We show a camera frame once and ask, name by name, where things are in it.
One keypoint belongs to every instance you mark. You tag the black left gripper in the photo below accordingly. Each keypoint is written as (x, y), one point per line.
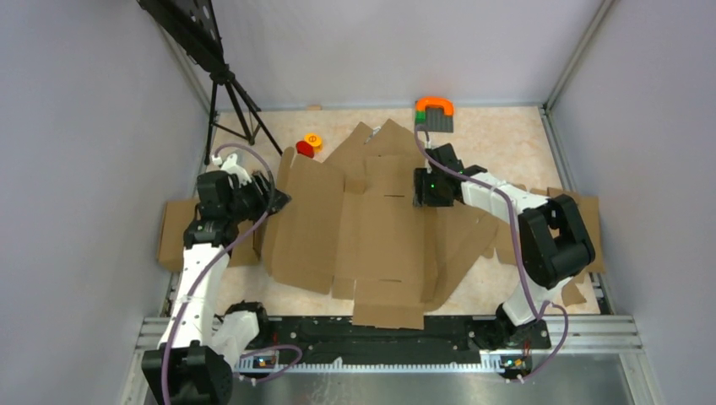
(252, 186)

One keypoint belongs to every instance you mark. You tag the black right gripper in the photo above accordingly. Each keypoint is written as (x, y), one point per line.
(421, 178)

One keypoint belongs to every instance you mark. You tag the large cardboard box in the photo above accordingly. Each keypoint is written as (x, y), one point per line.
(361, 238)

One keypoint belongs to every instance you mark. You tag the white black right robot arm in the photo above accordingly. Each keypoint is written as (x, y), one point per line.
(550, 240)

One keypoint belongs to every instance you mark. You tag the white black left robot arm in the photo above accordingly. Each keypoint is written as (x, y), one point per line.
(194, 362)

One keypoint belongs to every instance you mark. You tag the folded brown cardboard box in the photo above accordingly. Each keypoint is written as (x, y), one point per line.
(178, 214)

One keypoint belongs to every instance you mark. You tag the small red toy piece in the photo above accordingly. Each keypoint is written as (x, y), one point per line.
(310, 145)

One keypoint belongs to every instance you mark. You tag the flat cardboard blank underneath left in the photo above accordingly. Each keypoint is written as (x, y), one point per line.
(390, 139)

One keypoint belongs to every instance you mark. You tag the orange green grey toy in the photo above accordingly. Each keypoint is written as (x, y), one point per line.
(435, 113)

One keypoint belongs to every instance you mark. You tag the flat cardboard blank at right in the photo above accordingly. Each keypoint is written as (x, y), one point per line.
(577, 237)

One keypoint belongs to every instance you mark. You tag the black tripod stand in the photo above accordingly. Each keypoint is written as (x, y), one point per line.
(193, 25)

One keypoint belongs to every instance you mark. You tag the aluminium frame rail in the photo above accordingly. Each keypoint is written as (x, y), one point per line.
(593, 359)

